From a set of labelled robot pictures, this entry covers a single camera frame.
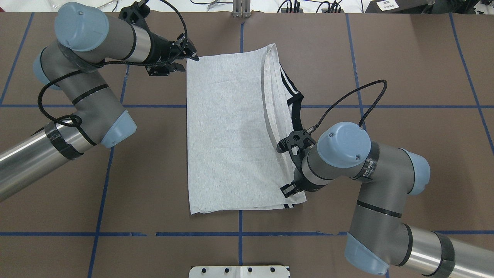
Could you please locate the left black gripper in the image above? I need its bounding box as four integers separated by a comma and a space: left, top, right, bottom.
118, 2, 200, 77

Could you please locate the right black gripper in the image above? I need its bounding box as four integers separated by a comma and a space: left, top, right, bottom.
277, 129, 316, 198

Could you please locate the grey cartoon print t-shirt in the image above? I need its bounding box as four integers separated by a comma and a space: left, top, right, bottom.
186, 44, 306, 215

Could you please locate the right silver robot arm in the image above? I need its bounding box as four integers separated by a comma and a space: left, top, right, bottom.
277, 122, 494, 278

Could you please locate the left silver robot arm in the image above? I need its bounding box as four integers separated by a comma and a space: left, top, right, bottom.
0, 0, 199, 201

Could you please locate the aluminium frame post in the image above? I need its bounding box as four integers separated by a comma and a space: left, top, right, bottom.
232, 0, 252, 18

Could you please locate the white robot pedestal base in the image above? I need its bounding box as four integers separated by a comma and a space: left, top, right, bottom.
188, 265, 291, 278

